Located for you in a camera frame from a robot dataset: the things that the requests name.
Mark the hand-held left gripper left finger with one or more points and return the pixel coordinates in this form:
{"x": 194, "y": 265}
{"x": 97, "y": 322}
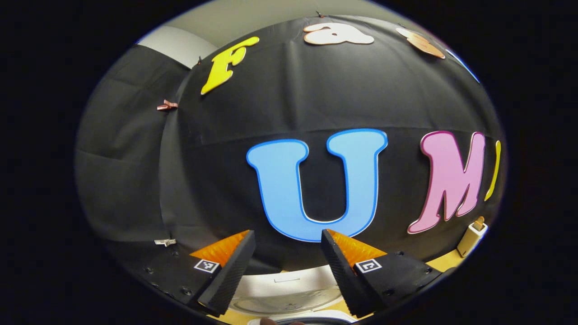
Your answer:
{"x": 232, "y": 275}

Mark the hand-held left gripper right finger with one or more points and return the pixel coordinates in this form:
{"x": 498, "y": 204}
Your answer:
{"x": 345, "y": 280}

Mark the white rice cooker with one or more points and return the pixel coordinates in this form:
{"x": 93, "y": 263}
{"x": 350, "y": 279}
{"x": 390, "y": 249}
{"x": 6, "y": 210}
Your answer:
{"x": 289, "y": 289}

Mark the white cloth clip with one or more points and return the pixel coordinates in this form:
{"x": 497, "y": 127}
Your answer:
{"x": 165, "y": 242}

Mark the white toaster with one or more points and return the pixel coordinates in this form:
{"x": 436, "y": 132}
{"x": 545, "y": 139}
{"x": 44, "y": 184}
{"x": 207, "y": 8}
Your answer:
{"x": 469, "y": 241}

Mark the toast slice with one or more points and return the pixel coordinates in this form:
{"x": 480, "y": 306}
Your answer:
{"x": 478, "y": 223}

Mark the pink cloth clip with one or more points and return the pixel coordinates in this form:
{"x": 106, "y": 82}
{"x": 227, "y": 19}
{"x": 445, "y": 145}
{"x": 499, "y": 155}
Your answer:
{"x": 167, "y": 105}

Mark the black backdrop cloth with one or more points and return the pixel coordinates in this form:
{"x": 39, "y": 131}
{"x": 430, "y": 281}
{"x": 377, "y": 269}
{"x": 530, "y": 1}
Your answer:
{"x": 293, "y": 104}

